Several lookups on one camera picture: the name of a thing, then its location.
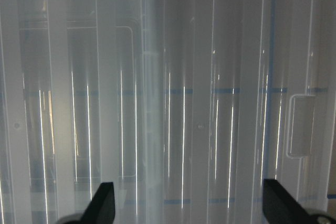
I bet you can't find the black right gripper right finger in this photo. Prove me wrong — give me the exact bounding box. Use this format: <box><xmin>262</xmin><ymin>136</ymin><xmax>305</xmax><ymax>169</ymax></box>
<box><xmin>262</xmin><ymin>179</ymin><xmax>311</xmax><ymax>223</ymax></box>

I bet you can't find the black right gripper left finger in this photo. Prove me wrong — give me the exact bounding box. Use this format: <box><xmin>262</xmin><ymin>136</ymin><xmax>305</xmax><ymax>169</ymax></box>
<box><xmin>79</xmin><ymin>182</ymin><xmax>116</xmax><ymax>224</ymax></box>

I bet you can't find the translucent plastic box lid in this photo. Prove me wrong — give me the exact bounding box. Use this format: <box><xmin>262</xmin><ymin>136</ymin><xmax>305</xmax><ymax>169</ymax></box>
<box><xmin>1</xmin><ymin>0</ymin><xmax>335</xmax><ymax>223</ymax></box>

